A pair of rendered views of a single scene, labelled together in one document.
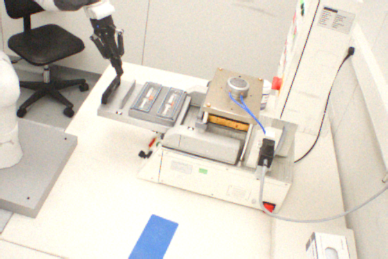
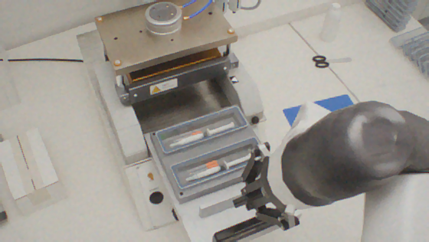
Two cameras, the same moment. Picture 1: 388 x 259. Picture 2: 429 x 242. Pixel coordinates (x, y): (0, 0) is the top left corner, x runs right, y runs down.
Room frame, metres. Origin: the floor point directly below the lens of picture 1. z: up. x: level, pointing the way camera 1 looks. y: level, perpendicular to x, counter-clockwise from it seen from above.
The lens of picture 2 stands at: (1.49, 0.58, 1.73)
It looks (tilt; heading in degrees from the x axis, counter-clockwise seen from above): 53 degrees down; 238
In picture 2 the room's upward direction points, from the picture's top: 4 degrees clockwise
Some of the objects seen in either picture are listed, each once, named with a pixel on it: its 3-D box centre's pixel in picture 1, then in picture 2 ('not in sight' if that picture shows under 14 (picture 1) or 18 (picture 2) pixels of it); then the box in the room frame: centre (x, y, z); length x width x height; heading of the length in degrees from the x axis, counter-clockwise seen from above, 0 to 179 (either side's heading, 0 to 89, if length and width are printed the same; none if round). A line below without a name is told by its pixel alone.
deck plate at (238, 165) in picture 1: (234, 135); (161, 72); (1.21, -0.14, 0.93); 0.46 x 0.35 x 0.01; 85
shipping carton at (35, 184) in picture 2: not in sight; (31, 171); (1.60, -0.10, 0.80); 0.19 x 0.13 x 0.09; 89
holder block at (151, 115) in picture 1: (159, 102); (210, 151); (1.23, 0.15, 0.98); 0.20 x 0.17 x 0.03; 175
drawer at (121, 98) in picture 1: (145, 102); (220, 172); (1.23, 0.20, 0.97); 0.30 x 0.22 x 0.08; 85
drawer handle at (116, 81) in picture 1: (111, 88); (251, 226); (1.24, 0.34, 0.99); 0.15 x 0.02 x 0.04; 175
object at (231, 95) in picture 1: (242, 103); (167, 23); (1.19, -0.13, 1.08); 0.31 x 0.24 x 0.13; 175
